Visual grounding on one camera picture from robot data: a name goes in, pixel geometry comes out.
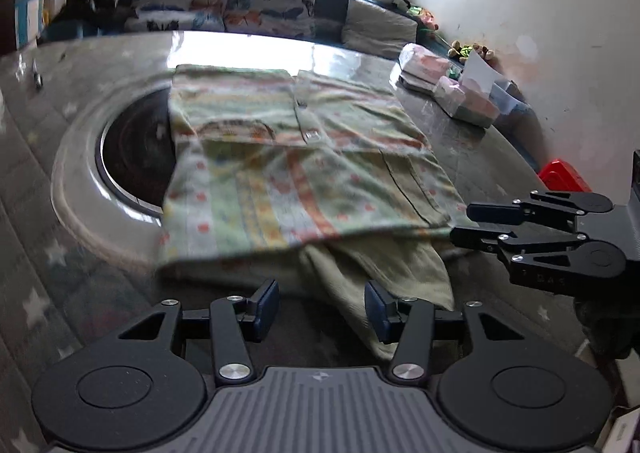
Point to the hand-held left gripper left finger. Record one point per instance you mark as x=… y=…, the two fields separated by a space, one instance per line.
x=266 y=309

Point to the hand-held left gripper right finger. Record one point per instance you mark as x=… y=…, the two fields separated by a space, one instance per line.
x=377 y=309

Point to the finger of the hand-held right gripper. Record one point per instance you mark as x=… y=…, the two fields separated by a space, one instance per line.
x=492 y=213
x=475 y=239

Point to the green patterned shirt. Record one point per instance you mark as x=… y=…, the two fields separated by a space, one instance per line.
x=300 y=183

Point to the red plastic stool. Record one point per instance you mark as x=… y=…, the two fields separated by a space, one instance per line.
x=562 y=177

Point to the pink and green tissue pack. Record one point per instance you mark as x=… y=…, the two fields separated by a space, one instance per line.
x=467 y=105

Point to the white paper sheet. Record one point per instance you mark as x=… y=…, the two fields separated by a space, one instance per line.
x=477 y=73

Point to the pile of small colourful toys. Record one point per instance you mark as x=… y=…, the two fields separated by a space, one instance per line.
x=470 y=52

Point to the black round induction cooktop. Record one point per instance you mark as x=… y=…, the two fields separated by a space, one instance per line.
x=135 y=153

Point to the grey cushion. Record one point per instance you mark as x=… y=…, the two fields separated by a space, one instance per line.
x=377 y=28

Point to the teal sofa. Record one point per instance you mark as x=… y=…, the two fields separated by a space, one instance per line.
x=330 y=8

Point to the black pen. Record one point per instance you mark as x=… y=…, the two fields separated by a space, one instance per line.
x=37 y=75

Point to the blue and white cabinet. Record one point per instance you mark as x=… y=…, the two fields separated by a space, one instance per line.
x=29 y=13

